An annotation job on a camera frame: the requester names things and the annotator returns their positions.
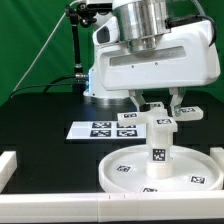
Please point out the white front fence bar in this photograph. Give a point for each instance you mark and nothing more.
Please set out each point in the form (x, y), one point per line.
(108, 207)

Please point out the white round table top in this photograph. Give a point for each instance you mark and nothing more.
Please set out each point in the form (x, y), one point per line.
(124, 170)

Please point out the white left fence block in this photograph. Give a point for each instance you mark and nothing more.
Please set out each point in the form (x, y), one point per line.
(8, 165)

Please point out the white right fence block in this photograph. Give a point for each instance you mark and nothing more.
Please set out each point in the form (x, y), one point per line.
(217, 153)

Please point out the white cross-shaped table base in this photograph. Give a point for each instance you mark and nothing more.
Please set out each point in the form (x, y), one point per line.
(157, 118)

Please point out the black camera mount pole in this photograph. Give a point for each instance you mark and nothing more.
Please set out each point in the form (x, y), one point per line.
(80, 15)

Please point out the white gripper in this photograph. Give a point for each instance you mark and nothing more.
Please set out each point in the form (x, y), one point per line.
(183, 57)

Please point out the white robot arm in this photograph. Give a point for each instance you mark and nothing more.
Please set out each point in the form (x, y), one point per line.
(138, 46)

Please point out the white fence block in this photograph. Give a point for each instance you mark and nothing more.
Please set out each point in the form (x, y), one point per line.
(217, 153)
(8, 165)

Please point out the white marker sheet with tags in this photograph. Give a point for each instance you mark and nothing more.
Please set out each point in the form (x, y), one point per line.
(105, 130)

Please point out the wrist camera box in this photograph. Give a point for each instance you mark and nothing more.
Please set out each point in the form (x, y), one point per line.
(108, 33)

